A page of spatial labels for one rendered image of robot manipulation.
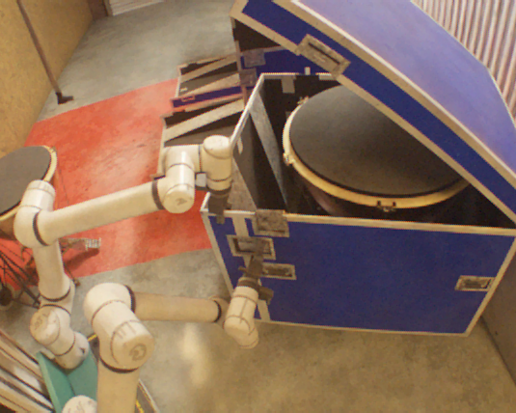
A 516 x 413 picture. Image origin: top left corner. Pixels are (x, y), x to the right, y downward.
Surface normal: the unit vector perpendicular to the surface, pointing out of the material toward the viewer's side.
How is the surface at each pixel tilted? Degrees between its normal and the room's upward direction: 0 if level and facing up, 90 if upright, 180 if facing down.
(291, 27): 90
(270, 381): 0
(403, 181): 0
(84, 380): 0
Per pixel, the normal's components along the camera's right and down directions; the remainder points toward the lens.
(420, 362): -0.12, -0.67
